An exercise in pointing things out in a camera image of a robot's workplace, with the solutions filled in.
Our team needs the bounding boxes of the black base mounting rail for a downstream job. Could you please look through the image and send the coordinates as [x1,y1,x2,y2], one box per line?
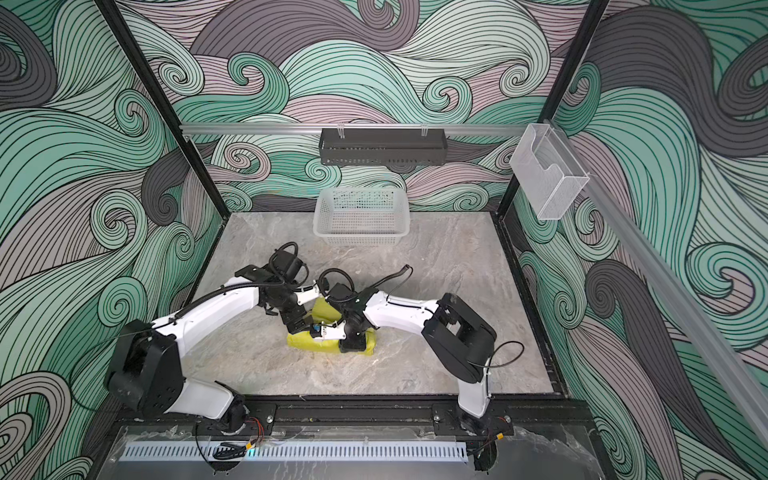
[109,394,593,440]

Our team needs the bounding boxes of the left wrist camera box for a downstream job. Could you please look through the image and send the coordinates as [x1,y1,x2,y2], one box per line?
[294,284,323,305]

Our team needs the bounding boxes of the back aluminium rail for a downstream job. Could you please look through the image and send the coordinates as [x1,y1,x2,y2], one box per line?
[180,122,527,137]

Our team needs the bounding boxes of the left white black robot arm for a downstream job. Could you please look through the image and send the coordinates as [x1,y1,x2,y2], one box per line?
[104,242,309,435]

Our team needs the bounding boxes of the aluminium rail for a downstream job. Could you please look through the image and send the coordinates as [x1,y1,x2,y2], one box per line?
[545,119,768,448]
[180,122,527,137]

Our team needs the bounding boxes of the right aluminium rail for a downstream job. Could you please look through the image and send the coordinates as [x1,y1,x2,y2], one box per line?
[545,119,768,448]

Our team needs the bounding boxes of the yellow-green long pants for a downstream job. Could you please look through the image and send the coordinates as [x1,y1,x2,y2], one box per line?
[286,298,376,356]

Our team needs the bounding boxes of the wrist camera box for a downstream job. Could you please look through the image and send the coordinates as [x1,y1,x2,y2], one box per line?
[309,324,346,341]
[294,284,323,305]

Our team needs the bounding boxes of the black perforated wall tray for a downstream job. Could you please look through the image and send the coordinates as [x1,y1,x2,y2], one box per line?
[318,129,448,169]

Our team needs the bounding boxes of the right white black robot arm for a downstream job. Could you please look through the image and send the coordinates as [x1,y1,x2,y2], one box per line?
[310,265,525,435]

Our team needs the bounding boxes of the clear acrylic wall holder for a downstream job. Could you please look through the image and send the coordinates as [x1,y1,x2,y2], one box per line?
[510,123,589,221]

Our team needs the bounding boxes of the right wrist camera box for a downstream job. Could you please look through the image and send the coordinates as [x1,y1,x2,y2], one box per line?
[309,324,346,341]

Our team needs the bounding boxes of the white slotted cable duct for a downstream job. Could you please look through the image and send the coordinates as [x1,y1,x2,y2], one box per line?
[117,440,469,463]

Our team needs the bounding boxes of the white plastic mesh basket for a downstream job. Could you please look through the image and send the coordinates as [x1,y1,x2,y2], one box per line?
[313,187,410,246]

